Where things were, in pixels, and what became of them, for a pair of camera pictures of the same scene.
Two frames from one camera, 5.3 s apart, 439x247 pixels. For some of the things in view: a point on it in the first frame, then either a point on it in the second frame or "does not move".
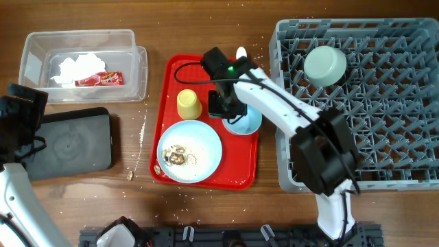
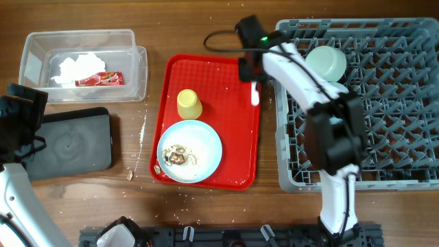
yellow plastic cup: x=188 y=106 does not move
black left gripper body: x=22 y=118 does not move
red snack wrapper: x=101 y=79 does not move
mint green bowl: x=324 y=66 does not move
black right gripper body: x=220 y=107 → x=248 y=73
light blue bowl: x=245 y=125 → x=338 y=87
